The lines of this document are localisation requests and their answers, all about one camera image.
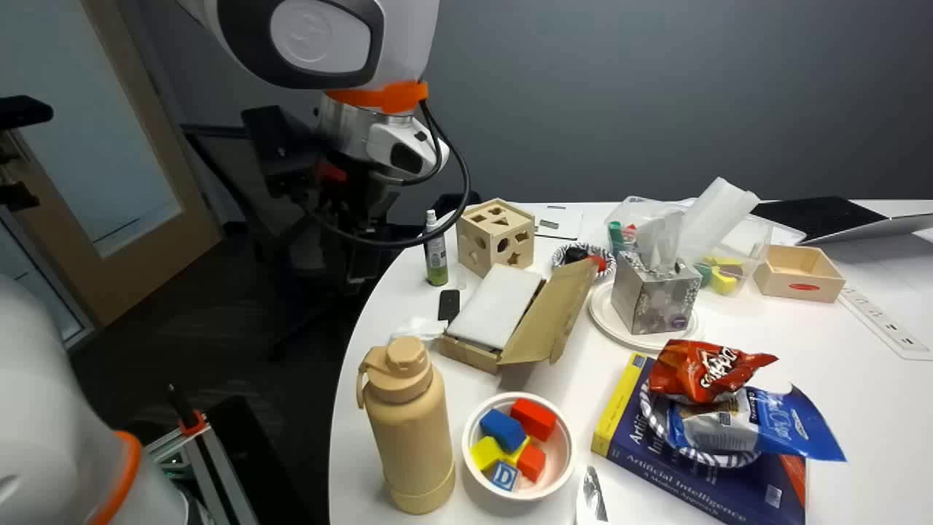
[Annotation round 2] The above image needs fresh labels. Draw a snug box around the translucent white plastic bag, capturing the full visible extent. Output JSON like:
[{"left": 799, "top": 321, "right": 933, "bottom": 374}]
[{"left": 675, "top": 176, "right": 764, "bottom": 265}]

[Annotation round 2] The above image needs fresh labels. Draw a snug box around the upright white tissue sheet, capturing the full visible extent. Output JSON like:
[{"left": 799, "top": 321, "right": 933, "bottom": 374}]
[{"left": 637, "top": 207, "right": 689, "bottom": 281}]

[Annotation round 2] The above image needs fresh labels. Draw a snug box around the wooden shape sorter box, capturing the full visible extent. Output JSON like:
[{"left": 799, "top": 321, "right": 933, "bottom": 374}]
[{"left": 456, "top": 195, "right": 541, "bottom": 281}]

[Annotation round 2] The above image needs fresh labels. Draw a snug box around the wood framed glass door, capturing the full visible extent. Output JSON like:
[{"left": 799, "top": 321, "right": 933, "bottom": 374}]
[{"left": 0, "top": 0, "right": 224, "bottom": 334}]

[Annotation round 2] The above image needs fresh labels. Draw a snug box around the small red black bowl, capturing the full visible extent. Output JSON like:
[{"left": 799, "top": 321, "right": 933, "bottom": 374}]
[{"left": 549, "top": 242, "right": 619, "bottom": 283}]

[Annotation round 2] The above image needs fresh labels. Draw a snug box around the open cardboard box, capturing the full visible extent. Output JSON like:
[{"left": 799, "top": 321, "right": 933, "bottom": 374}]
[{"left": 437, "top": 258, "right": 599, "bottom": 377}]

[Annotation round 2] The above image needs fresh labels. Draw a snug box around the white foam pad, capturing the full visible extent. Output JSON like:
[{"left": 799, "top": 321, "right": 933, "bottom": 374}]
[{"left": 447, "top": 262, "right": 549, "bottom": 353}]

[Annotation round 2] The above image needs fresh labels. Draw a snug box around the small wooden tray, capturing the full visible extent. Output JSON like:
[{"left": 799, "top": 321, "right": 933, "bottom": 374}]
[{"left": 752, "top": 242, "right": 848, "bottom": 307}]

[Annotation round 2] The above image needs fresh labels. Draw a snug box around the orange block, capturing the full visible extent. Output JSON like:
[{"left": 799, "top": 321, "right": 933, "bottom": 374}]
[{"left": 514, "top": 440, "right": 549, "bottom": 485}]

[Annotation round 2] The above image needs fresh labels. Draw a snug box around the white round plate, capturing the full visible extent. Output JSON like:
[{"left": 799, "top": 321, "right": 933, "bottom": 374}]
[{"left": 586, "top": 278, "right": 708, "bottom": 357}]

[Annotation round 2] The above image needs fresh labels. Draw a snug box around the small black flat device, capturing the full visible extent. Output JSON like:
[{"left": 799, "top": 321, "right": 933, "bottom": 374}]
[{"left": 436, "top": 286, "right": 463, "bottom": 323}]

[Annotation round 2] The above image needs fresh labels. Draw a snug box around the white paper sheet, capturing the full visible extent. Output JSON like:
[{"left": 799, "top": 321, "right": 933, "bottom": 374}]
[{"left": 531, "top": 202, "right": 589, "bottom": 245}]

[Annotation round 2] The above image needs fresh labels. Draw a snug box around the red block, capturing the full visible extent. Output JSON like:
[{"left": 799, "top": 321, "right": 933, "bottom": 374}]
[{"left": 509, "top": 396, "right": 560, "bottom": 443}]

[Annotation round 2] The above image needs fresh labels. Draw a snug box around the yellow green tape roll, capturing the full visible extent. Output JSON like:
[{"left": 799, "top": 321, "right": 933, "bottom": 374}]
[{"left": 703, "top": 255, "right": 748, "bottom": 297}]

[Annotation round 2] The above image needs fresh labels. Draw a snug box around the red chips bag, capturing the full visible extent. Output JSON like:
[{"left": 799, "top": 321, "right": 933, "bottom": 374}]
[{"left": 644, "top": 339, "right": 781, "bottom": 409}]

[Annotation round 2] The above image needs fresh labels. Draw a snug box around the dark laptop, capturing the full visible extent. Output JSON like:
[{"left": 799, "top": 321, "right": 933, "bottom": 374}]
[{"left": 749, "top": 192, "right": 933, "bottom": 245}]

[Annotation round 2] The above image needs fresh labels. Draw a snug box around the blue spray bottle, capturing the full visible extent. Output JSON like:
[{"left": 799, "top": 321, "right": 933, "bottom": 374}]
[{"left": 423, "top": 207, "right": 452, "bottom": 288}]

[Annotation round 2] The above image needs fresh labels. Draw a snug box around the small printed blue block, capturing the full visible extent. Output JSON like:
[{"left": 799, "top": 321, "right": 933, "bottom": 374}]
[{"left": 481, "top": 459, "right": 522, "bottom": 493}]

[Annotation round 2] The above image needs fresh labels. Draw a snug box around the white round bowl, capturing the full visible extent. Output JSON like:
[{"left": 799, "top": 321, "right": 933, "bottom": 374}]
[{"left": 459, "top": 391, "right": 577, "bottom": 506}]

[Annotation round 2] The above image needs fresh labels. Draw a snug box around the black office chair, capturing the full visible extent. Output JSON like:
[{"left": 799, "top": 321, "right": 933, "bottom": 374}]
[{"left": 184, "top": 102, "right": 334, "bottom": 286}]

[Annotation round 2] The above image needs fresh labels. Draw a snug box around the tan insulated water bottle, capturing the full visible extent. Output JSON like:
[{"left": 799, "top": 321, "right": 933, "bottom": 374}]
[{"left": 353, "top": 334, "right": 462, "bottom": 519}]

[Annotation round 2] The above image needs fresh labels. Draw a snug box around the silver plastic pouch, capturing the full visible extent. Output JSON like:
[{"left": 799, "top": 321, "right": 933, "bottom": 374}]
[{"left": 679, "top": 407, "right": 764, "bottom": 456}]

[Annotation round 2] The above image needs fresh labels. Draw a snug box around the yellow block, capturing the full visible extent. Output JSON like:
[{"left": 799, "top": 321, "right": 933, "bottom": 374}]
[{"left": 469, "top": 436, "right": 514, "bottom": 477}]

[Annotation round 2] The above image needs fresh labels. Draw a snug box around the aluminium robot stand frame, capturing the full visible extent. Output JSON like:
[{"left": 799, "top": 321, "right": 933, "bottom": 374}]
[{"left": 143, "top": 382, "right": 259, "bottom": 525}]

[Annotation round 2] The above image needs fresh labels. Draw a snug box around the clear plastic tub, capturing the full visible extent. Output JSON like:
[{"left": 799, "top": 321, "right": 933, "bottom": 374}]
[{"left": 694, "top": 237, "right": 777, "bottom": 297}]

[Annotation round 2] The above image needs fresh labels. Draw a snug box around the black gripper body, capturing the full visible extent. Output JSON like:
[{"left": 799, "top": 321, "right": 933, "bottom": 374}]
[{"left": 307, "top": 156, "right": 391, "bottom": 224}]

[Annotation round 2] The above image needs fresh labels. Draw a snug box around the blue plastic packet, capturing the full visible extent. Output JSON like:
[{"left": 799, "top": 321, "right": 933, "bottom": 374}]
[{"left": 742, "top": 382, "right": 848, "bottom": 465}]

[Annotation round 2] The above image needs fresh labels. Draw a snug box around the large blue block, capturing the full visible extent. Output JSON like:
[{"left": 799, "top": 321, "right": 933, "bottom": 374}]
[{"left": 478, "top": 407, "right": 528, "bottom": 456}]

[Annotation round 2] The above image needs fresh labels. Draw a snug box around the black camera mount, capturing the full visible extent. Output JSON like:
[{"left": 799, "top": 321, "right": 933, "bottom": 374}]
[{"left": 0, "top": 94, "right": 57, "bottom": 214}]

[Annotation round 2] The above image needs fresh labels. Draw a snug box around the crumpled white tissue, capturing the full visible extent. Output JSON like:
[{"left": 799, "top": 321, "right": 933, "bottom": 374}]
[{"left": 391, "top": 313, "right": 452, "bottom": 345}]

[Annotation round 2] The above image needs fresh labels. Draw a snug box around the white power strip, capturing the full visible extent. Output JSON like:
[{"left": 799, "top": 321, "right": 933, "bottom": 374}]
[{"left": 840, "top": 283, "right": 933, "bottom": 363}]

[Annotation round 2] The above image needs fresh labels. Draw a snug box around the white blue rope toy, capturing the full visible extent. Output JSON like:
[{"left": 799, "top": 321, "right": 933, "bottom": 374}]
[{"left": 637, "top": 377, "right": 767, "bottom": 472}]

